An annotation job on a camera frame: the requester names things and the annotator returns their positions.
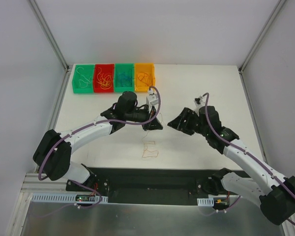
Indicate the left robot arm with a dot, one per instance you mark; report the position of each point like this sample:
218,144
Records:
53,154

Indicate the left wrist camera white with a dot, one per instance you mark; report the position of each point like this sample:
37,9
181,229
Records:
152,100

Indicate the orange bin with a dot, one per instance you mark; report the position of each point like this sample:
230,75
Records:
144,76

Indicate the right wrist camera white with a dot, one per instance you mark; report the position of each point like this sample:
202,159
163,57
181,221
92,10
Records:
199,103

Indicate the left aluminium frame post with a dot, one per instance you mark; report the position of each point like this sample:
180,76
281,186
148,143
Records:
48,33

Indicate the right aluminium frame post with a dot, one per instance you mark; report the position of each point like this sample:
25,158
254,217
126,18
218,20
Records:
262,34

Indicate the green bin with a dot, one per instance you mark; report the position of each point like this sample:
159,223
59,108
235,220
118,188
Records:
82,82
123,77

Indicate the red bin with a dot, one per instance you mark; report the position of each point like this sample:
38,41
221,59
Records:
103,78

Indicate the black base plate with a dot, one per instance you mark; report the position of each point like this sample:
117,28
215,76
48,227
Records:
157,186

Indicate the aluminium frame post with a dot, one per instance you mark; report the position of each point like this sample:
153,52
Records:
48,33
262,34

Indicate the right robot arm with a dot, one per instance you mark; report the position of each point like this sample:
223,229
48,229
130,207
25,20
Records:
268,189

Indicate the right white cable duct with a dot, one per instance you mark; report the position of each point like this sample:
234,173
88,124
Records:
205,202

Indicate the far left green bin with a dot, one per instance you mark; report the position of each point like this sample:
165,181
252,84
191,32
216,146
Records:
82,82

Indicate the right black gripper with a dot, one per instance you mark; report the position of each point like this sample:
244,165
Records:
193,122

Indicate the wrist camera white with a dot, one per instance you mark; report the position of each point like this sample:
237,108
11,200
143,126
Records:
199,103
152,100

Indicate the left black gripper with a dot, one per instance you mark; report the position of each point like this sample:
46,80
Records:
150,118

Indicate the left white cable duct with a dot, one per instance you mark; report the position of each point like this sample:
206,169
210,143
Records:
67,198

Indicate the white cable duct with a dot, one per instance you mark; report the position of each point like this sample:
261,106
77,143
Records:
67,198
205,202

